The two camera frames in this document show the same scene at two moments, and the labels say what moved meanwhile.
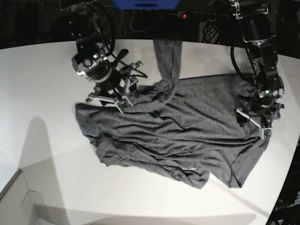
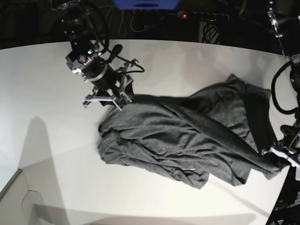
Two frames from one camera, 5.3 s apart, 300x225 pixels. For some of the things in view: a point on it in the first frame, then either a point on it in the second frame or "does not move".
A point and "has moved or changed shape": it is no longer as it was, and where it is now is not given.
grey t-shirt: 191,128 has moved or changed shape
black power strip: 203,16 does not move
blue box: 145,4 does not move
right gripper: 263,110 -> 288,147
